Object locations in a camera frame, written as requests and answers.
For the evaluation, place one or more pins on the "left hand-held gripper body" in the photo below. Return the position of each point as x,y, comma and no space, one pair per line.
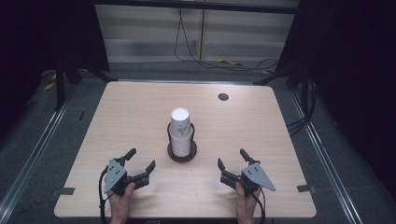
116,177

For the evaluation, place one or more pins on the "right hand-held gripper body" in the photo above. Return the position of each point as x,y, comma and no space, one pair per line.
255,175

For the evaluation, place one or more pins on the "dark brown cup holder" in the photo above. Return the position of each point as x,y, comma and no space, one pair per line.
182,159

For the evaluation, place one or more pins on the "person's left hand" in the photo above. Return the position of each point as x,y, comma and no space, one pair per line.
120,207

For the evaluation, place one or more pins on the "person's right hand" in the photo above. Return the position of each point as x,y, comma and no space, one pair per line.
246,207

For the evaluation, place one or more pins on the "grey tape piece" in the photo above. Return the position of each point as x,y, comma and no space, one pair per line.
306,188
67,191

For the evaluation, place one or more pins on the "small black tape strip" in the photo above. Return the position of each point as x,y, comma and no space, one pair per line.
81,115

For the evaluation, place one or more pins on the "dark round table grommet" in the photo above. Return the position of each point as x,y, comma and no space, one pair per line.
223,96

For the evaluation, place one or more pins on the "black metal stand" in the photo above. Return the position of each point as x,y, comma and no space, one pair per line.
303,84
59,87

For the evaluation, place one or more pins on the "yellow floor tape strip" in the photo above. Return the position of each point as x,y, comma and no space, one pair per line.
230,62
49,86

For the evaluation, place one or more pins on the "dark curtain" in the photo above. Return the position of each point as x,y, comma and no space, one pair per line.
351,62
40,34

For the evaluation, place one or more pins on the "black overhead beam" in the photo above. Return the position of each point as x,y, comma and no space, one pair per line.
199,6

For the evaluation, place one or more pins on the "metal floor rail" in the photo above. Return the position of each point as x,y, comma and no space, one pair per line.
34,155
327,155

